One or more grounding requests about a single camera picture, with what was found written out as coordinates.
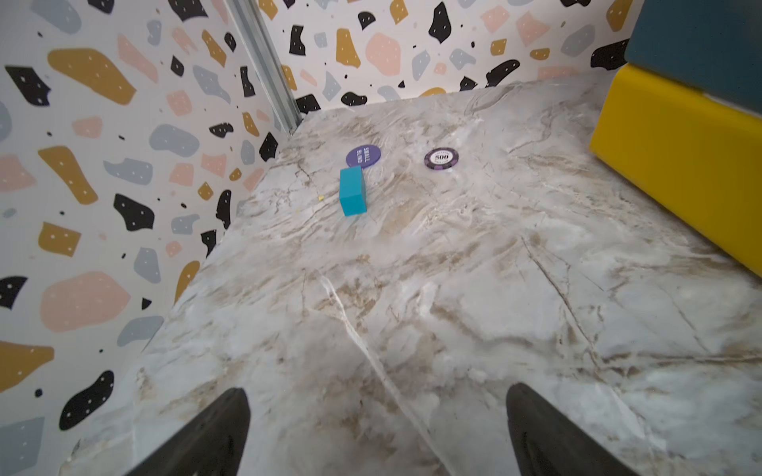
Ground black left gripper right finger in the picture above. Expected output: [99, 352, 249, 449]
[506, 383, 636, 476]

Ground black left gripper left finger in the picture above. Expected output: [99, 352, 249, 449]
[128, 388, 251, 476]

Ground teal drawer cabinet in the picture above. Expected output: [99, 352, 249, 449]
[591, 1, 761, 272]

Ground teal rectangular block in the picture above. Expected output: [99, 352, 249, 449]
[339, 166, 367, 216]

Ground dark poker chip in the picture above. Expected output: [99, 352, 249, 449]
[424, 148, 460, 171]

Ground purple small blind disc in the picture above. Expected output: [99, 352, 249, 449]
[345, 144, 382, 169]

